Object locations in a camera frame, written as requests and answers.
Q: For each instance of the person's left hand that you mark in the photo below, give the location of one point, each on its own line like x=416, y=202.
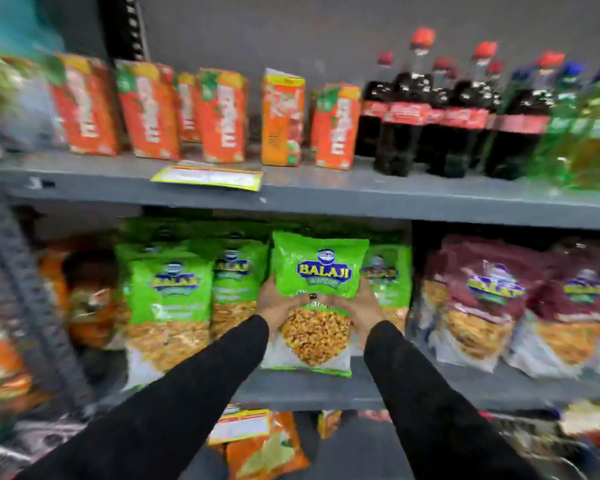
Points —
x=275, y=307

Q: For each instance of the person's right hand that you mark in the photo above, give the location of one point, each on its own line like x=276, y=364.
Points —
x=365, y=309

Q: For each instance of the person's right thumb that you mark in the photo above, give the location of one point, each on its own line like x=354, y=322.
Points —
x=334, y=301

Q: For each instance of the person's left thumb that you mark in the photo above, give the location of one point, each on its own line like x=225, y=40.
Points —
x=301, y=299

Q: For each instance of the green snack packet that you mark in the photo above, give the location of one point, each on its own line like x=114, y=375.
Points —
x=392, y=279
x=170, y=294
x=237, y=279
x=320, y=267

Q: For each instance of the person's left forearm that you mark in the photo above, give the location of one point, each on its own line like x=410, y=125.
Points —
x=180, y=404

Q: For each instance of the person's right forearm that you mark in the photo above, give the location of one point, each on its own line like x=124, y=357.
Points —
x=430, y=414

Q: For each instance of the gray metal shelf board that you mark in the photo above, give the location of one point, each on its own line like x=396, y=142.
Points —
x=380, y=197
x=430, y=387

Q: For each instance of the yellow white price label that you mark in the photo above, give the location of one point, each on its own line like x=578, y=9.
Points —
x=239, y=425

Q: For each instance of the maroon snack packet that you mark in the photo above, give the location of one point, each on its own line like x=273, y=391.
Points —
x=485, y=294
x=575, y=304

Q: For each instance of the yellow shelf price label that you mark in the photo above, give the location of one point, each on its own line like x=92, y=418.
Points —
x=207, y=176

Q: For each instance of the orange chips packet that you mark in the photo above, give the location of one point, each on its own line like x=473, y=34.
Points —
x=265, y=452

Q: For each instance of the orange juice carton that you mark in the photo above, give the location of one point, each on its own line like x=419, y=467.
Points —
x=336, y=127
x=147, y=112
x=87, y=107
x=187, y=107
x=222, y=117

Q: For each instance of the yellow-orange juice carton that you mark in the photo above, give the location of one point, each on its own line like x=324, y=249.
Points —
x=282, y=119

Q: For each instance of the row of dark cola bottles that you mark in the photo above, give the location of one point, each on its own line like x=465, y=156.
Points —
x=405, y=119

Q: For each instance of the orange snack packets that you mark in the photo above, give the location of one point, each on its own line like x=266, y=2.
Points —
x=85, y=294

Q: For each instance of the green soda bottle blue cap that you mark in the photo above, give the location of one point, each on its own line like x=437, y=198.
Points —
x=555, y=144
x=597, y=149

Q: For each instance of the gray perforated rack upright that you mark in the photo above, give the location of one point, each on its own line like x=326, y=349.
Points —
x=27, y=304

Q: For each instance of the black perforated rack upright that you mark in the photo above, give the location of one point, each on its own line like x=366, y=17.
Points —
x=125, y=27

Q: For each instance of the clear plastic packets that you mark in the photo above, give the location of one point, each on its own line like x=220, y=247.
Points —
x=15, y=104

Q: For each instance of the teal packet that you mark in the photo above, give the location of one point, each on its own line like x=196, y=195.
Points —
x=15, y=22

